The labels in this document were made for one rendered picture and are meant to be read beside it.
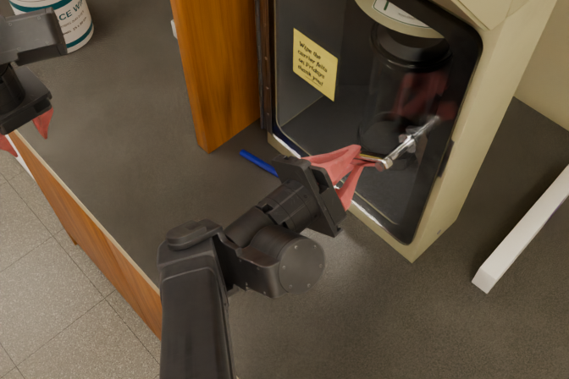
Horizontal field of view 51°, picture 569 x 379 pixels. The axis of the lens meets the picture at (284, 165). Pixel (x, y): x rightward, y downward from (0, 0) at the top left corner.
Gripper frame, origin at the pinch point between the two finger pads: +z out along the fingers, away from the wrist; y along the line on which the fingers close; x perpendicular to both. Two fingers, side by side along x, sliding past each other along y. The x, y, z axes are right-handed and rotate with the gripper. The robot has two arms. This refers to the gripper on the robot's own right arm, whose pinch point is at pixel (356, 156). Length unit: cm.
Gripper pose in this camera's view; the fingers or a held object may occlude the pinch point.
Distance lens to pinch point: 74.0
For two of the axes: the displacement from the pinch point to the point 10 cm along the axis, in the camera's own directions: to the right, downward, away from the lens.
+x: -5.5, -1.3, 8.2
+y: -4.1, -8.2, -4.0
